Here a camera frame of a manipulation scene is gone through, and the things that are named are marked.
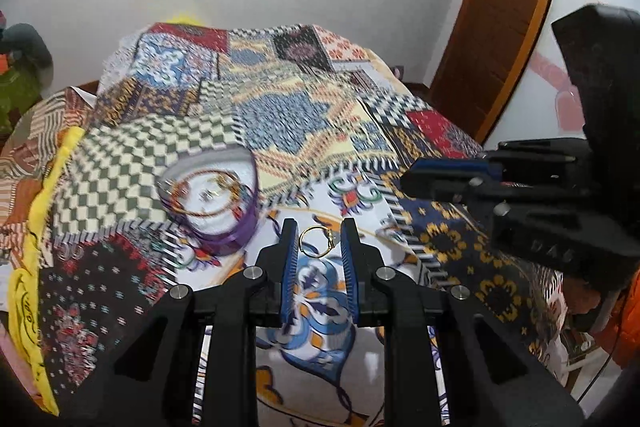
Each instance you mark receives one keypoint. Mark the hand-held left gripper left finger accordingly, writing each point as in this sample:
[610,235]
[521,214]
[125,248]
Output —
[289,268]

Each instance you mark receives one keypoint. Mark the yellow printed cloth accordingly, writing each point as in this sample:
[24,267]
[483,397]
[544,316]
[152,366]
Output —
[30,267]

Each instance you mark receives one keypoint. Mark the patchwork printed blanket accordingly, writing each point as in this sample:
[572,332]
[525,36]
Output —
[300,132]

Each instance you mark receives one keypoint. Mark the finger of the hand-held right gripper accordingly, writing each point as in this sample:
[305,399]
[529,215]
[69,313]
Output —
[450,174]
[540,151]

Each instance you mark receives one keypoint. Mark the purple heart-shaped jewelry box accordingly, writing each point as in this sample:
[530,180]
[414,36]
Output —
[215,207]

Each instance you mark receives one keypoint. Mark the grey plush cushion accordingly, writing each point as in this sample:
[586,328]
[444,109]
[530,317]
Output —
[27,44]

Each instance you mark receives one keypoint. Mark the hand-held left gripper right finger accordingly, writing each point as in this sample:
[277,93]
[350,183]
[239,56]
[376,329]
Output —
[350,268]

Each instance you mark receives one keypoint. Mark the brown wooden door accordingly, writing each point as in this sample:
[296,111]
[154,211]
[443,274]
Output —
[500,17]

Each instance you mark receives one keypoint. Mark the yellow pillow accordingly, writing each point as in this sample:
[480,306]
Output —
[186,18]

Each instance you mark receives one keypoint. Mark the striped orange patterned cloth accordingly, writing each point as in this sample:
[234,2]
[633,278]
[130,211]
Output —
[30,157]

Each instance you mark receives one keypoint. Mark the green patterned cloth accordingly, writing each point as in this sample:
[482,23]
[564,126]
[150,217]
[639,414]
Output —
[15,94]

